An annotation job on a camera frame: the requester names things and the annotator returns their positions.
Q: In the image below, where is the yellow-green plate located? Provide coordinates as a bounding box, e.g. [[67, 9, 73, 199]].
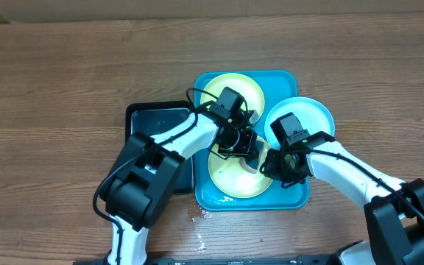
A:
[[208, 154, 273, 199], [203, 73, 265, 119]]

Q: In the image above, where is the light blue plate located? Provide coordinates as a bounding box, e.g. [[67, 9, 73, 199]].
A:
[[264, 96, 336, 149]]

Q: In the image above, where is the black water tray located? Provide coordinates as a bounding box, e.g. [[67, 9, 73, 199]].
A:
[[125, 100, 195, 194]]

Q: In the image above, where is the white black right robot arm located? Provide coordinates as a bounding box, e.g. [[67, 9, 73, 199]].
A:
[[261, 130, 424, 265]]

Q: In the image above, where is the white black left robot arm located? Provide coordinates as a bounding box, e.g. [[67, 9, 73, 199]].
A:
[[93, 110, 264, 264]]

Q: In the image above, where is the green brown sponge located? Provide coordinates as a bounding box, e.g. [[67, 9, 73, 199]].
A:
[[240, 141, 264, 174]]

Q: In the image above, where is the cardboard backdrop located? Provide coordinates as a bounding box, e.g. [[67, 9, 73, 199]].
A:
[[0, 0, 424, 24]]

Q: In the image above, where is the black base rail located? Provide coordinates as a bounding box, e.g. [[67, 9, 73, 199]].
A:
[[74, 255, 345, 265]]

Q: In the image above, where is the blue plastic tray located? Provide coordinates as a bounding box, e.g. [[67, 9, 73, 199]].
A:
[[194, 70, 310, 211]]

